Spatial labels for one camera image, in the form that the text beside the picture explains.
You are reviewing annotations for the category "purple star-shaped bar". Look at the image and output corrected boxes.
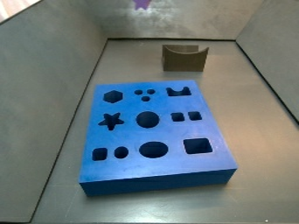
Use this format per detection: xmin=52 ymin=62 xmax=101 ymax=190
xmin=133 ymin=0 xmax=152 ymax=10

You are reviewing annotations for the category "black curved fixture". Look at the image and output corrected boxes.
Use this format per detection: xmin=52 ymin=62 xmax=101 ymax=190
xmin=162 ymin=45 xmax=209 ymax=72

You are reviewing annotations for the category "blue shape-sorting block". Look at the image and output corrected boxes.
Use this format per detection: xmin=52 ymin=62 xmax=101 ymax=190
xmin=78 ymin=80 xmax=237 ymax=196

